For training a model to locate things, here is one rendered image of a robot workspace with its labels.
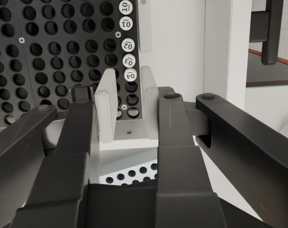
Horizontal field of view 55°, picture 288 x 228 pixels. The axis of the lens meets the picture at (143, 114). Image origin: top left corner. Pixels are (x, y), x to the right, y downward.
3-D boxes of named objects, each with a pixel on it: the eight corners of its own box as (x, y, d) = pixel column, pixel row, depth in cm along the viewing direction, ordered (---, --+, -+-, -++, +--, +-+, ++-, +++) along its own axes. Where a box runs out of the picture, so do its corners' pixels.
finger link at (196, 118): (161, 112, 13) (223, 108, 13) (153, 86, 18) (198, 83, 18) (162, 140, 14) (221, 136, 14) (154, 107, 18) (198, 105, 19)
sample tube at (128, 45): (124, 34, 30) (122, 37, 25) (135, 36, 30) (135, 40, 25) (122, 45, 30) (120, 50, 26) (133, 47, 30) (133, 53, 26)
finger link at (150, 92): (144, 89, 14) (158, 88, 15) (140, 65, 21) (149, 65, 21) (147, 141, 16) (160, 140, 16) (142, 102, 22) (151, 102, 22)
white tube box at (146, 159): (169, 143, 46) (172, 154, 42) (182, 183, 49) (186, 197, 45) (100, 164, 47) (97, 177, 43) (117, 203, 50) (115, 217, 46)
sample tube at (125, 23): (120, 16, 29) (119, 16, 25) (132, 16, 29) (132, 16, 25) (121, 28, 29) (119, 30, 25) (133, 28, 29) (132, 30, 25)
